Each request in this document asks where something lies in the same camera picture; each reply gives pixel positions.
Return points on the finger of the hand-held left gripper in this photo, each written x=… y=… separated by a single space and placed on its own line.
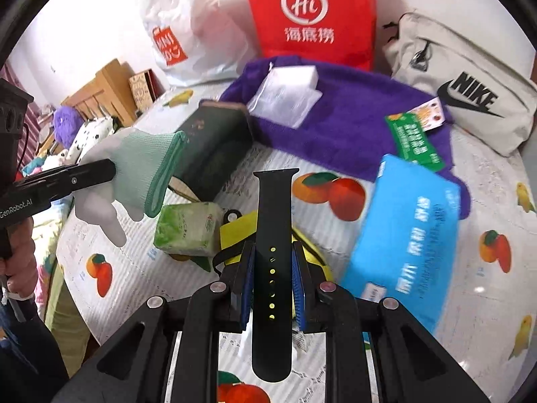
x=84 y=174

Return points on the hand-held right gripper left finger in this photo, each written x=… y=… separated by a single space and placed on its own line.
x=248 y=285

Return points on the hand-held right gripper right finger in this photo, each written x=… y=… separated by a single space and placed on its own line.
x=298 y=289

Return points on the white and mint glove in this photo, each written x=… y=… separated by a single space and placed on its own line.
x=142 y=163

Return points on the green tissue pack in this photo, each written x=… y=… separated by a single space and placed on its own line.
x=184 y=229

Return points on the green snack packet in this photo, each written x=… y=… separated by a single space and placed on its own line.
x=413 y=142

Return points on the person's left forearm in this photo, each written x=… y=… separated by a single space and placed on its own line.
x=25 y=344

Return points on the person's left hand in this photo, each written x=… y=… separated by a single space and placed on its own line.
x=23 y=256

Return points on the white spotted pillow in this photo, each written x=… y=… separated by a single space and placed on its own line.
x=90 y=134

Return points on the purple plush toy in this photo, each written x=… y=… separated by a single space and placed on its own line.
x=67 y=124

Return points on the wooden bed headboard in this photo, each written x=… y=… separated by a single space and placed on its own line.
x=105 y=88

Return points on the blue tissue pack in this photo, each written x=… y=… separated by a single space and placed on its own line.
x=402 y=252

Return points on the yellow green bedsheet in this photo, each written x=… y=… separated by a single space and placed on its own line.
x=58 y=302

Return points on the dark green tin box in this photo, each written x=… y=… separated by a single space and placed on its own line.
x=214 y=147

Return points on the purple towel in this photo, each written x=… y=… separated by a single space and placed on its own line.
x=335 y=126

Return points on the white plastic shopping bag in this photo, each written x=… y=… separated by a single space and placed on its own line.
x=201 y=29

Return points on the red paper bag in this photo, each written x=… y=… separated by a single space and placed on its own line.
x=260 y=16

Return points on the grey waist bag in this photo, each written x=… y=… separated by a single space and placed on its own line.
x=461 y=58

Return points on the brown picture frame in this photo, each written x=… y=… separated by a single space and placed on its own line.
x=140 y=90

